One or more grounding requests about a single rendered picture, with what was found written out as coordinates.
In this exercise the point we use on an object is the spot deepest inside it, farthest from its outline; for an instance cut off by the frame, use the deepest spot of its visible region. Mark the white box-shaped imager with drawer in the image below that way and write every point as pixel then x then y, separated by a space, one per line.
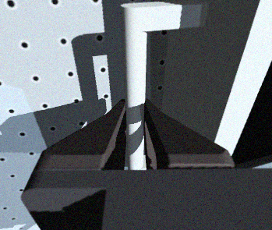
pixel 218 73

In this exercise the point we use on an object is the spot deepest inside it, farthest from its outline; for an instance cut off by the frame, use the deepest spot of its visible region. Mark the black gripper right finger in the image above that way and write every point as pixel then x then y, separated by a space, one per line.
pixel 172 145

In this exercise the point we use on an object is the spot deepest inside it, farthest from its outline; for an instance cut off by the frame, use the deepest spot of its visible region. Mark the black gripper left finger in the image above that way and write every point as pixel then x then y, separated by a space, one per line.
pixel 100 144

